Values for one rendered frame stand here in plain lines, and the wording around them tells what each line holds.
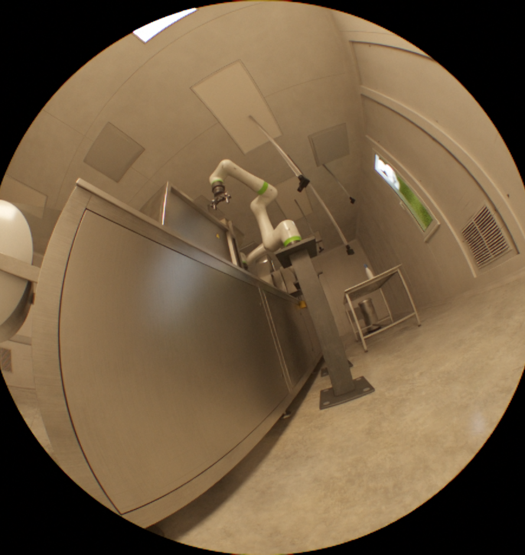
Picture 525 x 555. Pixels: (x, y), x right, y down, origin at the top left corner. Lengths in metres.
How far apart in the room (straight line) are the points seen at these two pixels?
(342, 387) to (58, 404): 1.08
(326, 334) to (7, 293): 1.31
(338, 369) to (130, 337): 0.94
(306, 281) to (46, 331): 1.06
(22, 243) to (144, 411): 0.60
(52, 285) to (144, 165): 2.39
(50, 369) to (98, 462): 0.16
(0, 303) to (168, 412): 0.54
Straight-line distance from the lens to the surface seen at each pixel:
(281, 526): 0.50
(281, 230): 1.22
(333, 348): 1.01
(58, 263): 0.38
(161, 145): 2.49
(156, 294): 0.44
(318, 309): 1.01
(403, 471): 0.54
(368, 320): 3.60
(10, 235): 0.74
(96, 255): 0.40
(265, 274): 2.41
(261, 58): 2.37
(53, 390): 0.34
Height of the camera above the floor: 0.42
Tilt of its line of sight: 22 degrees up
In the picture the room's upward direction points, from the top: 17 degrees counter-clockwise
